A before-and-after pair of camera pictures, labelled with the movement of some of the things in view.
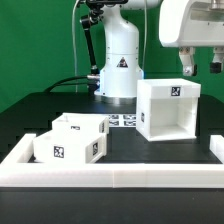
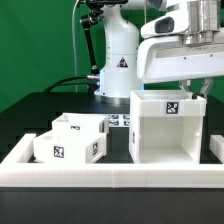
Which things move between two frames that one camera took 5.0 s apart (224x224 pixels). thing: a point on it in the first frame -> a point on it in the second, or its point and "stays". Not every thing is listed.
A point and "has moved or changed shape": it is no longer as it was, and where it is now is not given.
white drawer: x=87 y=124 stays
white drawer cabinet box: x=166 y=109 has moved or changed shape
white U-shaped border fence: x=14 y=173 stays
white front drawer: x=70 y=147 stays
